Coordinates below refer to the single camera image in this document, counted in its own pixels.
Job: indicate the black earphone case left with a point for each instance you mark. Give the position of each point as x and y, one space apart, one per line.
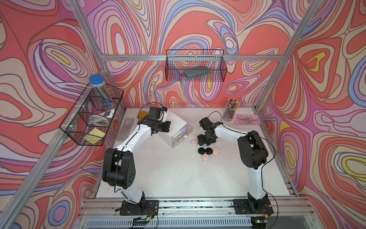
201 151

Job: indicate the white drawer cabinet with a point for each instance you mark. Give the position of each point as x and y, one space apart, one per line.
176 124

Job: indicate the pink earphone case right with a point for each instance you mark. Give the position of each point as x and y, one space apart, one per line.
216 151

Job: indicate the pink earphone case left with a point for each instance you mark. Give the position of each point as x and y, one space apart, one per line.
194 142

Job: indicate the dark object in back basket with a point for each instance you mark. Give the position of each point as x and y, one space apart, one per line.
193 73

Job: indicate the pink earphone case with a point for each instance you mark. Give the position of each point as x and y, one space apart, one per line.
216 151
194 142
205 157

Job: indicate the black wire basket back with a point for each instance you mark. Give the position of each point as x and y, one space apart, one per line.
177 60

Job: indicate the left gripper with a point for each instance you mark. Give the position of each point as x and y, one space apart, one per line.
167 125

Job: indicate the yellow sticky notes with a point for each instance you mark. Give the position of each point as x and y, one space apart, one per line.
94 137

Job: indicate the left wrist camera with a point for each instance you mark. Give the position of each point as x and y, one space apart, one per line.
158 114

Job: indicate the clear plastic box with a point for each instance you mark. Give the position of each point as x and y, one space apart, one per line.
125 129

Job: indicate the blue lid pencil jar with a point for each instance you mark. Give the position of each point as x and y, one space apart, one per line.
101 89

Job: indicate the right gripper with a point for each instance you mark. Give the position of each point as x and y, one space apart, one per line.
201 140

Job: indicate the mesh pen holder cup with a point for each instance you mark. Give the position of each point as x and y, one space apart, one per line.
231 107

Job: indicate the black wire basket left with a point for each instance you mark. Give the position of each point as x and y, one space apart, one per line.
84 116

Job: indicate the pink transparent pencil case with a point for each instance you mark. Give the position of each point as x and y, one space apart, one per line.
246 119

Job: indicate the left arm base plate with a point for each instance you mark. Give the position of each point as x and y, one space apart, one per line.
149 208

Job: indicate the yellow box on black disc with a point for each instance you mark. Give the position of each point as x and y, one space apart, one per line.
142 114

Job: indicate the black earphone case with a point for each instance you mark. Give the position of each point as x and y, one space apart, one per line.
201 151
208 151

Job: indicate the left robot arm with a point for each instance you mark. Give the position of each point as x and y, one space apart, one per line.
119 169

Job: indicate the black earphone case right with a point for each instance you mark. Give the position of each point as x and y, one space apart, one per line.
208 151

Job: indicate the white item in left basket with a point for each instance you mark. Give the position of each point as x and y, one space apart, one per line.
107 114

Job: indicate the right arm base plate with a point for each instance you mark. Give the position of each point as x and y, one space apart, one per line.
251 207

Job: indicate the clear top drawer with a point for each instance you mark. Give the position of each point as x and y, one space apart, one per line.
181 135

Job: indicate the pink earphone case front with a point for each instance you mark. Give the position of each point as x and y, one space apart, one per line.
205 157

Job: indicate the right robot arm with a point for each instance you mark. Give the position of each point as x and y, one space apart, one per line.
253 154

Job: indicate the black wire basket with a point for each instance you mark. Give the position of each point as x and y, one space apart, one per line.
84 116
177 60

